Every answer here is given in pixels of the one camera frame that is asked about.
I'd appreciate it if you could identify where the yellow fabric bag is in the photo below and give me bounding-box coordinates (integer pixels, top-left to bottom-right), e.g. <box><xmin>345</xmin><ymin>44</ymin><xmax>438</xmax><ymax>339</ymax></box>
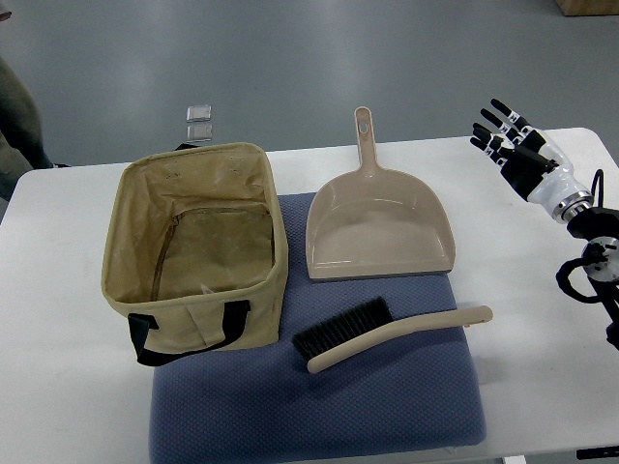
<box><xmin>102</xmin><ymin>143</ymin><xmax>288</xmax><ymax>366</ymax></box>

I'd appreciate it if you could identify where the cardboard box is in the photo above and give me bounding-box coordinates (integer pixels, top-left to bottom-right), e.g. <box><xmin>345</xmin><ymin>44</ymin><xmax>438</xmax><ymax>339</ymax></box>
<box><xmin>555</xmin><ymin>0</ymin><xmax>619</xmax><ymax>16</ymax></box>

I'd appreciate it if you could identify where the pink hand broom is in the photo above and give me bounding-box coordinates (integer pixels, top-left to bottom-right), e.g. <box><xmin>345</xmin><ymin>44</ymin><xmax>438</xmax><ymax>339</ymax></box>
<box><xmin>292</xmin><ymin>298</ymin><xmax>493</xmax><ymax>374</ymax></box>

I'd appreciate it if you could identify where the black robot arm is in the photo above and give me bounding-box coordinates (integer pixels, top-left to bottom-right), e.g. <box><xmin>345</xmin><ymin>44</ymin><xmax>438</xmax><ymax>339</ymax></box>
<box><xmin>555</xmin><ymin>169</ymin><xmax>618</xmax><ymax>347</ymax></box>

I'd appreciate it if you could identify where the person in dark clothes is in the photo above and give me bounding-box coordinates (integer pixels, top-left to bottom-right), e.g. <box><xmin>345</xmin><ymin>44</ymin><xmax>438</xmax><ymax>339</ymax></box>
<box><xmin>0</xmin><ymin>9</ymin><xmax>72</xmax><ymax>202</ymax></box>

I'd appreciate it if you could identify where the clear plastic square lower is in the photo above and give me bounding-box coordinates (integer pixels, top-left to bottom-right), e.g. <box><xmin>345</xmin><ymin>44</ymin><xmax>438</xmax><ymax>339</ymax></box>
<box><xmin>187</xmin><ymin>124</ymin><xmax>213</xmax><ymax>142</ymax></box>

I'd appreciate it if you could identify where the pink dustpan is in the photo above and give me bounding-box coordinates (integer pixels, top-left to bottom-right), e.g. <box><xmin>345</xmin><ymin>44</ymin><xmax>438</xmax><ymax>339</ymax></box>
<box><xmin>306</xmin><ymin>106</ymin><xmax>456</xmax><ymax>280</ymax></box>

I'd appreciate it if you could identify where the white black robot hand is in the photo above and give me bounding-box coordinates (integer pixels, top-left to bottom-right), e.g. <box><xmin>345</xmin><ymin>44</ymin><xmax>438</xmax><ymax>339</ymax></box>
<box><xmin>470</xmin><ymin>99</ymin><xmax>594</xmax><ymax>223</ymax></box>

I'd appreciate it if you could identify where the blue cushion mat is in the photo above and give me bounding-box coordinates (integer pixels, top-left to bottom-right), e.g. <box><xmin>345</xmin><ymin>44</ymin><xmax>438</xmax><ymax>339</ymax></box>
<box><xmin>149</xmin><ymin>193</ymin><xmax>486</xmax><ymax>463</ymax></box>

